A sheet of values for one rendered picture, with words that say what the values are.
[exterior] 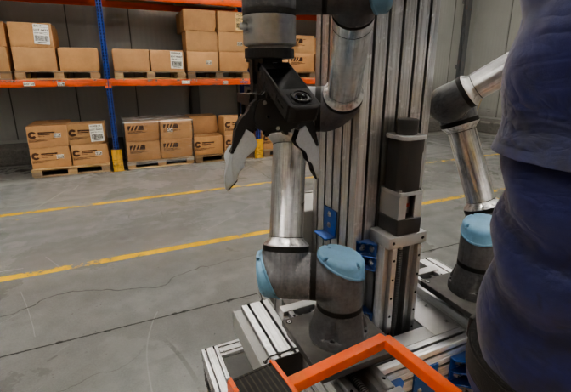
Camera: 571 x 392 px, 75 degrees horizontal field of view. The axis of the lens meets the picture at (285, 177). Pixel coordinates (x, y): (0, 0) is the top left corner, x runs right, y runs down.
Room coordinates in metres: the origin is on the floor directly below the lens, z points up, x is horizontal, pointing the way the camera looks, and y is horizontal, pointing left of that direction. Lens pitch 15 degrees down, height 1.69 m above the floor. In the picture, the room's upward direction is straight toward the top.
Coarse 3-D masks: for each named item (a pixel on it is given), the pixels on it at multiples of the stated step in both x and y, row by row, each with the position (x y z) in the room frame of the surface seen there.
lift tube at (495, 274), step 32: (512, 160) 0.41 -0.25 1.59; (512, 192) 0.39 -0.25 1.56; (544, 192) 0.36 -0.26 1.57; (512, 224) 0.39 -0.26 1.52; (544, 224) 0.35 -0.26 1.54; (512, 256) 0.38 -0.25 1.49; (544, 256) 0.35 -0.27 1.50; (480, 288) 0.44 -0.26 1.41; (512, 288) 0.37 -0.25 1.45; (544, 288) 0.34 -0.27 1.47; (480, 320) 0.41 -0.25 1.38; (512, 320) 0.37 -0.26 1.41; (544, 320) 0.33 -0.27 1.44; (512, 352) 0.36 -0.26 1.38; (544, 352) 0.33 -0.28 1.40; (512, 384) 0.35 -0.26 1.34; (544, 384) 0.32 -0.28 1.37
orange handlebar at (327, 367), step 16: (384, 336) 0.59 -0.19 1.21; (352, 352) 0.55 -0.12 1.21; (368, 352) 0.56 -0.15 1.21; (400, 352) 0.55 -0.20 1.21; (320, 368) 0.51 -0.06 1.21; (336, 368) 0.52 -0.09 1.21; (416, 368) 0.52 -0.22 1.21; (432, 368) 0.51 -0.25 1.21; (304, 384) 0.49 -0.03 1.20; (432, 384) 0.49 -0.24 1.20; (448, 384) 0.48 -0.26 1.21
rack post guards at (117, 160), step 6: (258, 144) 7.60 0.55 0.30; (114, 150) 6.48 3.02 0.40; (120, 150) 6.52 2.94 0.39; (258, 150) 7.60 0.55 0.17; (114, 156) 6.47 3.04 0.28; (120, 156) 6.51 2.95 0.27; (258, 156) 7.59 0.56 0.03; (264, 156) 7.66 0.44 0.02; (114, 162) 6.47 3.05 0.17; (120, 162) 6.51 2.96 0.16; (114, 168) 6.47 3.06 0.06; (120, 168) 6.50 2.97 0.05
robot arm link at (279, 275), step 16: (320, 96) 0.93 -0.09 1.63; (288, 144) 0.91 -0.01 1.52; (288, 160) 0.90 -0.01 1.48; (304, 160) 0.92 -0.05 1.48; (272, 176) 0.91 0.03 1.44; (288, 176) 0.88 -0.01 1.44; (304, 176) 0.91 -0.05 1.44; (272, 192) 0.90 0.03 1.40; (288, 192) 0.87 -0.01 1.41; (304, 192) 0.91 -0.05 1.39; (272, 208) 0.88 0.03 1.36; (288, 208) 0.86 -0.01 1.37; (272, 224) 0.86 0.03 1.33; (288, 224) 0.84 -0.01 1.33; (272, 240) 0.84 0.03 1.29; (288, 240) 0.83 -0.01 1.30; (304, 240) 0.86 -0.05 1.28; (272, 256) 0.81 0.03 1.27; (288, 256) 0.80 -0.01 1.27; (304, 256) 0.82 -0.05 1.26; (256, 272) 0.80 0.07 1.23; (272, 272) 0.79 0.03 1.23; (288, 272) 0.79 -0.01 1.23; (304, 272) 0.79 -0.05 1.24; (272, 288) 0.78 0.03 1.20; (288, 288) 0.78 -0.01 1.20; (304, 288) 0.77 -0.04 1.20
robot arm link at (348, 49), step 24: (336, 0) 0.62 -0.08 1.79; (360, 0) 0.62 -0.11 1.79; (384, 0) 0.62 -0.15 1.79; (336, 24) 0.68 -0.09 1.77; (360, 24) 0.66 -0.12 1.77; (336, 48) 0.73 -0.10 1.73; (360, 48) 0.72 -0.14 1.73; (336, 72) 0.79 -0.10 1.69; (360, 72) 0.79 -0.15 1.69; (336, 96) 0.86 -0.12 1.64; (360, 96) 0.89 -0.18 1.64; (336, 120) 0.92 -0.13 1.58
